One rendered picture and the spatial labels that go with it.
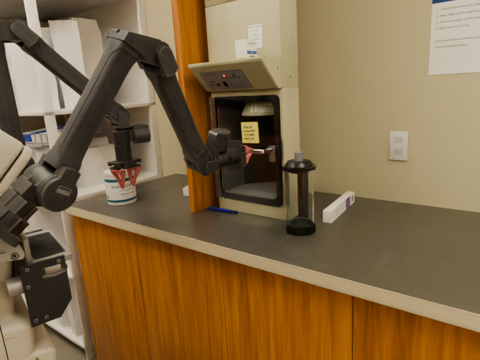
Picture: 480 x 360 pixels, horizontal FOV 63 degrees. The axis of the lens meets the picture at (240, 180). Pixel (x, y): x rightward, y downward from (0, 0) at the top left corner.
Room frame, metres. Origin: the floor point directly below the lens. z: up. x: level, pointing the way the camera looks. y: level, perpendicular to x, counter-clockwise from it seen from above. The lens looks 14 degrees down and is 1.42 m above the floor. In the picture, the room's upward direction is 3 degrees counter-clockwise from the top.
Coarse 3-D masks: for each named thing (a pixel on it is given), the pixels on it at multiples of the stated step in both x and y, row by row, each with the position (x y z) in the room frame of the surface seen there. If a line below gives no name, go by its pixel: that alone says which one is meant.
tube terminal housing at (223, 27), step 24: (240, 0) 1.44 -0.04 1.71; (264, 0) 1.37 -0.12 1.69; (288, 0) 1.38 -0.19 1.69; (216, 24) 1.51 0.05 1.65; (240, 24) 1.44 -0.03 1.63; (264, 24) 1.38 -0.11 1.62; (288, 24) 1.38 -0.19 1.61; (216, 48) 1.51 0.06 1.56; (264, 48) 1.38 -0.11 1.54; (288, 48) 1.38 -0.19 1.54; (288, 72) 1.37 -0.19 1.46; (288, 96) 1.37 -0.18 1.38; (288, 120) 1.36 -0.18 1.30; (288, 144) 1.36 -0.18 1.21
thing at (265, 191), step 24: (216, 96) 1.51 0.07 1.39; (240, 96) 1.43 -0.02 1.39; (264, 96) 1.37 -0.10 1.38; (216, 120) 1.51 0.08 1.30; (240, 120) 1.44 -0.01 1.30; (264, 120) 1.37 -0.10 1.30; (264, 144) 1.37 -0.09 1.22; (264, 168) 1.38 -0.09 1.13; (240, 192) 1.45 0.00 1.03; (264, 192) 1.38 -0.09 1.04
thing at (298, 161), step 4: (296, 152) 1.22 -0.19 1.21; (300, 152) 1.22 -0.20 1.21; (296, 156) 1.22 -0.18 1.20; (300, 156) 1.22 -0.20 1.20; (292, 160) 1.24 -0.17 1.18; (296, 160) 1.22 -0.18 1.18; (300, 160) 1.22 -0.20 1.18; (304, 160) 1.23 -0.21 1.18; (308, 160) 1.23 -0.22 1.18; (288, 164) 1.21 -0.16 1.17; (292, 164) 1.20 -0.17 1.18; (296, 164) 1.19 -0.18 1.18; (300, 164) 1.19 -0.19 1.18; (304, 164) 1.19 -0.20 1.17; (308, 164) 1.20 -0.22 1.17; (312, 164) 1.21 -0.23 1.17
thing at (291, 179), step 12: (288, 168) 1.20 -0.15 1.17; (300, 168) 1.18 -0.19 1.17; (288, 180) 1.21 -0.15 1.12; (300, 180) 1.19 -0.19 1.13; (312, 180) 1.21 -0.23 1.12; (288, 192) 1.21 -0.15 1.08; (300, 192) 1.19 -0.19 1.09; (312, 192) 1.21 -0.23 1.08; (288, 204) 1.21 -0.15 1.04; (300, 204) 1.19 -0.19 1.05; (312, 204) 1.20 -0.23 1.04; (288, 216) 1.21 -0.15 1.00; (300, 216) 1.19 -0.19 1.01; (312, 216) 1.20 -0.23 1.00
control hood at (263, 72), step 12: (228, 60) 1.33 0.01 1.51; (240, 60) 1.30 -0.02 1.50; (252, 60) 1.27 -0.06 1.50; (264, 60) 1.26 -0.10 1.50; (276, 60) 1.32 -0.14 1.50; (192, 72) 1.46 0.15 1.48; (204, 72) 1.43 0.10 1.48; (252, 72) 1.31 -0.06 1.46; (264, 72) 1.29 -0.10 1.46; (276, 72) 1.32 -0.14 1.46; (204, 84) 1.49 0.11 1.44; (252, 84) 1.36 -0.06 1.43; (264, 84) 1.34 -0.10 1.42; (276, 84) 1.31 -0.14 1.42
